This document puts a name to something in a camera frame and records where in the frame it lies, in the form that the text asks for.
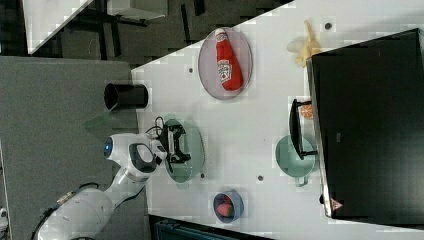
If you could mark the green cup with handle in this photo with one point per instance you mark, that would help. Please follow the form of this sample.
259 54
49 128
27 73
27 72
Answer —
291 163

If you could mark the green oval strainer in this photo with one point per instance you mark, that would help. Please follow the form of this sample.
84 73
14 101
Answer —
190 143

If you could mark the black toaster oven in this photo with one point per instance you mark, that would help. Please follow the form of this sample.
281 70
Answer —
368 117

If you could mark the red fruit toy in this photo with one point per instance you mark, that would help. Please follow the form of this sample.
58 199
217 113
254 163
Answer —
226 199
225 209

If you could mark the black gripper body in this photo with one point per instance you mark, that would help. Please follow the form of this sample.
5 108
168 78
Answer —
169 139

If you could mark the red ketchup bottle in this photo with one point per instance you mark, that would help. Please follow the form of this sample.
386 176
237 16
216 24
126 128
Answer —
228 67

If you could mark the grey round plate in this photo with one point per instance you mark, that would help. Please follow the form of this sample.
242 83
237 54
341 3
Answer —
207 65

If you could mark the black cylinder holder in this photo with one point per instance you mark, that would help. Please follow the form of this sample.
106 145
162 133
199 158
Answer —
125 96

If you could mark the orange slice toy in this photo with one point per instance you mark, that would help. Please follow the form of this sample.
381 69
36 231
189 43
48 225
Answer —
307 112

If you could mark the blue bowl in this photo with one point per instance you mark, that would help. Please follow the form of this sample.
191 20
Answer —
237 203

